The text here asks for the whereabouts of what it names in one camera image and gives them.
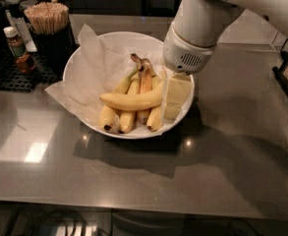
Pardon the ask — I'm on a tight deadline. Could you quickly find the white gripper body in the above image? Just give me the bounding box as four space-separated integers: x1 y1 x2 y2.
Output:
163 24 215 74

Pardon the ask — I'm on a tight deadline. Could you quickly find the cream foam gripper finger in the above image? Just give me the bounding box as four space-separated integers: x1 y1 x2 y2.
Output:
161 73 193 123

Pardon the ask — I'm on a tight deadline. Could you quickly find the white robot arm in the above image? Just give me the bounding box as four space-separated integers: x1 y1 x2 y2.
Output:
163 0 288 75

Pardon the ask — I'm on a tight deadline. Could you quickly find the orange-tinted inner banana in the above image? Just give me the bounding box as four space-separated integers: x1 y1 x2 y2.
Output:
137 59 151 124

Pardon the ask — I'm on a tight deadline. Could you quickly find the white bowl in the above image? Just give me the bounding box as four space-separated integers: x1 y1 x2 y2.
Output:
62 30 196 140

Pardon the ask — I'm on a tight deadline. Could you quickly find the white paper liner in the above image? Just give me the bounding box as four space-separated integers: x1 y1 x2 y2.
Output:
44 24 194 140

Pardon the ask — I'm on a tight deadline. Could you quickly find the black chopstick holder cup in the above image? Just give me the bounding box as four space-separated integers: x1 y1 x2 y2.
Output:
30 23 77 79

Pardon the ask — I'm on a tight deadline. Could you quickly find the wooden chopsticks bundle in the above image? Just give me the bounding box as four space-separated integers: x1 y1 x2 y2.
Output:
25 2 69 34

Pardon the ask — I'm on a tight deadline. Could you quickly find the small sauce bottle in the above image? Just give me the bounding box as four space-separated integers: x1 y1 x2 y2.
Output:
3 27 35 75

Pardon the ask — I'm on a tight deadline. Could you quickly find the dark lidded jar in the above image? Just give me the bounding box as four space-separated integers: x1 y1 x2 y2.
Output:
5 0 24 18
19 0 38 19

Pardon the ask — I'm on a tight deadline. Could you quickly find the black grid mat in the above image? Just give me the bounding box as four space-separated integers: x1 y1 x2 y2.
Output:
0 50 58 92

